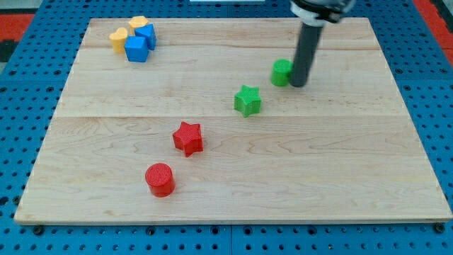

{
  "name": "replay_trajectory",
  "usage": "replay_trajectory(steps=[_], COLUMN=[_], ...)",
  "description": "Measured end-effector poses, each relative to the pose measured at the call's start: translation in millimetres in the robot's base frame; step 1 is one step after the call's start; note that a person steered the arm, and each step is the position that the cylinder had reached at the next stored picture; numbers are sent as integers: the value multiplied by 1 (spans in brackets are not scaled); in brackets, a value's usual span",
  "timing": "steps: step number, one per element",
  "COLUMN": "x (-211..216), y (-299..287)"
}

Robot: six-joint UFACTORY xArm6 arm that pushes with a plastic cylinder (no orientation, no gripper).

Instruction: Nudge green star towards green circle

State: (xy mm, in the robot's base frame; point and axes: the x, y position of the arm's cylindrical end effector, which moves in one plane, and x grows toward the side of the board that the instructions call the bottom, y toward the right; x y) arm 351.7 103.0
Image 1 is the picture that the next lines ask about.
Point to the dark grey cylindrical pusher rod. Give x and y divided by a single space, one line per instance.
304 54

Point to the green star block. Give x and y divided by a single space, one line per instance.
247 101

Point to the red star block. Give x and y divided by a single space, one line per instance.
188 138

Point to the green cylinder block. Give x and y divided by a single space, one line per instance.
281 72

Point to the wooden board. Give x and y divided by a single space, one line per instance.
340 150

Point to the blue block rear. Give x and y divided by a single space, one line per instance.
149 34

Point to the blue cube block front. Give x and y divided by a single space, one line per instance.
136 49

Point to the yellow hexagon block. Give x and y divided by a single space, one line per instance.
137 22

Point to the yellow heart block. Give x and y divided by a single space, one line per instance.
118 39

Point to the red cylinder block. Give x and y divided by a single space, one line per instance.
160 180

